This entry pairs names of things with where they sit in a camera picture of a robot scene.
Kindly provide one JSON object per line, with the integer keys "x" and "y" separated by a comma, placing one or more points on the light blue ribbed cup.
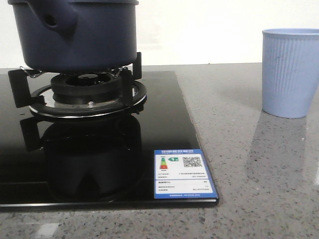
{"x": 290, "y": 71}

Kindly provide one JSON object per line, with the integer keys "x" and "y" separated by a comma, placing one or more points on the black pot support grate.
{"x": 42, "y": 103}

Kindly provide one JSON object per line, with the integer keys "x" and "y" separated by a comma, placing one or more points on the dark blue cooking pot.
{"x": 69, "y": 36}

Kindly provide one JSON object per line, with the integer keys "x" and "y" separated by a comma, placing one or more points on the blue energy label sticker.
{"x": 182, "y": 174}

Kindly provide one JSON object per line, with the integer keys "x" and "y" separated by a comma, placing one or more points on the black gas burner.
{"x": 82, "y": 89}

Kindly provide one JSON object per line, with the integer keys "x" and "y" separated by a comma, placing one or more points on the black glass gas stove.
{"x": 92, "y": 163}

